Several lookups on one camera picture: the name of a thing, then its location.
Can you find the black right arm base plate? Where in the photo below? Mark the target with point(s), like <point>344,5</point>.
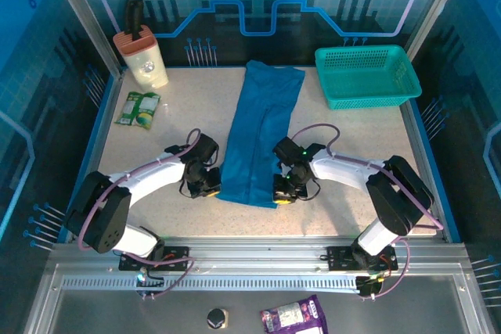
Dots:
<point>336,259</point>

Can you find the green snack packet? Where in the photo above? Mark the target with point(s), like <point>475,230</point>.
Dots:
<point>139,109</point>

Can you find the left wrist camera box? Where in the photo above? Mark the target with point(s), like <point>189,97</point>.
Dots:
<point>205,146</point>

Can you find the cream knife block brown top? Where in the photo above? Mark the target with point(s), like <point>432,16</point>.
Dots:
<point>146,68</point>

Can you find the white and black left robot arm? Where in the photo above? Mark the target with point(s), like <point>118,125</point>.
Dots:
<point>156,177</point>

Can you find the black round knob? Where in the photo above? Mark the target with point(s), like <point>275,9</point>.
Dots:
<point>217,318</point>

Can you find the purple snack packet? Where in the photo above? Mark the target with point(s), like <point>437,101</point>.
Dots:
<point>293,316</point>

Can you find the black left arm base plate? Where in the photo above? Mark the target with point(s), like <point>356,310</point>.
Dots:
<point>178,263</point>

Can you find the blue t-shirt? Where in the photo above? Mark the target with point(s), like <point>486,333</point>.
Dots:
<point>266,115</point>

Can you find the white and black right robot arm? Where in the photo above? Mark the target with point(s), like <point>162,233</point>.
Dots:
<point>340,169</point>

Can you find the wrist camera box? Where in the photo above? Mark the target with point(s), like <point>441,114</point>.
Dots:
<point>287,148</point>
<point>205,146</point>

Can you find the teal plastic basket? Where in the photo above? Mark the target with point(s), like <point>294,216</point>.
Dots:
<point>368,72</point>

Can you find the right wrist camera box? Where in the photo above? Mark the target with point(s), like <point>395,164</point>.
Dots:
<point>287,148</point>

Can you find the aluminium mounting rail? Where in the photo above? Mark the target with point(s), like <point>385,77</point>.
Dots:
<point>254,256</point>

